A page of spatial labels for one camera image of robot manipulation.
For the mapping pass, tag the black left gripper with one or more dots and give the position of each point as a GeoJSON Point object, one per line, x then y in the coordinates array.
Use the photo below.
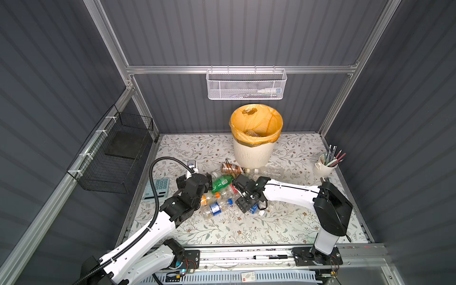
{"type": "Point", "coordinates": [180, 182]}

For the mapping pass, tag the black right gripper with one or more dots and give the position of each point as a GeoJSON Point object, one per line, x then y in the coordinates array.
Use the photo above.
{"type": "Point", "coordinates": [241, 204]}

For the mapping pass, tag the blue label clear bottle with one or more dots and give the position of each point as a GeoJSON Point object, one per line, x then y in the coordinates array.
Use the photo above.
{"type": "Point", "coordinates": [256, 211]}

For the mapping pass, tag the blue band clear bottle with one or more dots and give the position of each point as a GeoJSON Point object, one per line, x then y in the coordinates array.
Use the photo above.
{"type": "Point", "coordinates": [217, 208]}

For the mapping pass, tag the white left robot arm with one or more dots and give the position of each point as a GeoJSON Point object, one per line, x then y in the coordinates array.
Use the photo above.
{"type": "Point", "coordinates": [128, 264]}

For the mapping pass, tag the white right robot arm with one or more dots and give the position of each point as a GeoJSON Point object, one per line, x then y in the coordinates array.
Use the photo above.
{"type": "Point", "coordinates": [332, 208]}

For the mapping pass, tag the white ribbed waste bin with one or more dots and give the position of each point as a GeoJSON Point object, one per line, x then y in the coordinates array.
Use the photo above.
{"type": "Point", "coordinates": [253, 157]}

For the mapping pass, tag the orange bin liner bag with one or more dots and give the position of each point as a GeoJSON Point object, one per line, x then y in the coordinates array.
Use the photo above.
{"type": "Point", "coordinates": [256, 124]}

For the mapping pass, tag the large clear empty bottle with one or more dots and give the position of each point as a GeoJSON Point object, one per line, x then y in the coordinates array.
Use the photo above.
{"type": "Point", "coordinates": [271, 172]}

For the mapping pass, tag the teal calculator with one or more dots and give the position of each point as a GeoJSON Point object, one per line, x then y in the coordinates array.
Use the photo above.
{"type": "Point", "coordinates": [162, 189]}

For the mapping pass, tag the green Sprite bottle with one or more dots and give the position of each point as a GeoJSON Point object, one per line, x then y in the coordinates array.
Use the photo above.
{"type": "Point", "coordinates": [221, 182]}

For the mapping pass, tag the brown label drink bottle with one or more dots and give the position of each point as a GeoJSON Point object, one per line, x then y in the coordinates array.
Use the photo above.
{"type": "Point", "coordinates": [232, 169]}

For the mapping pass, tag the black marker pen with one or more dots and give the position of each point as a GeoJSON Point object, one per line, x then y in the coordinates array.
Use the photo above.
{"type": "Point", "coordinates": [270, 257]}

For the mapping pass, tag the white cup pen holder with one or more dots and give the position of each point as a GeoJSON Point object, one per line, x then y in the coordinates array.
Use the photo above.
{"type": "Point", "coordinates": [320, 170]}

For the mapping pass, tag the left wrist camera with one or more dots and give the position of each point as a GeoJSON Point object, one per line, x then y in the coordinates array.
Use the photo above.
{"type": "Point", "coordinates": [192, 164]}

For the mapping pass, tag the black wire side basket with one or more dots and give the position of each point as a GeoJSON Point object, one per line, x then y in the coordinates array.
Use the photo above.
{"type": "Point", "coordinates": [115, 158]}

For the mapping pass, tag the white wire wall basket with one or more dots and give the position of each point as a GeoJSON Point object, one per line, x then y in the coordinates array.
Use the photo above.
{"type": "Point", "coordinates": [246, 84]}

